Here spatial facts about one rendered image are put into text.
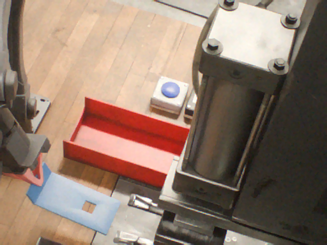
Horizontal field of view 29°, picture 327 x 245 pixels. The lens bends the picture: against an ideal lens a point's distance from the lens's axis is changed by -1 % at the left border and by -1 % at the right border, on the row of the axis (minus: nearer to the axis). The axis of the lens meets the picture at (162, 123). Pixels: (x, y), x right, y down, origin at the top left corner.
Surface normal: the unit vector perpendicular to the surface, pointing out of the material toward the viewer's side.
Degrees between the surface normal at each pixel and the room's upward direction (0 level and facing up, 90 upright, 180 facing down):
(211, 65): 90
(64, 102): 0
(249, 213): 90
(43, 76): 0
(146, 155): 0
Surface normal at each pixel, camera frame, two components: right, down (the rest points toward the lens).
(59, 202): 0.19, -0.54
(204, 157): -0.55, 0.65
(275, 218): -0.29, 0.76
